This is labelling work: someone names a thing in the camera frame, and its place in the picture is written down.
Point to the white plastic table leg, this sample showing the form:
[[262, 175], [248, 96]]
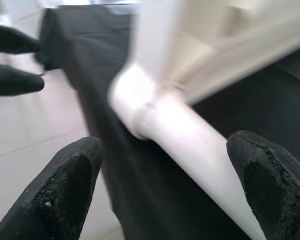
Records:
[[190, 140]]

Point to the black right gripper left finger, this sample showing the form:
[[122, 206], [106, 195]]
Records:
[[52, 195]]

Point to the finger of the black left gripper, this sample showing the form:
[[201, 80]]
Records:
[[12, 38], [12, 80]]

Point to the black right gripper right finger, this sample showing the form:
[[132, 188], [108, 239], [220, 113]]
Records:
[[272, 187]]

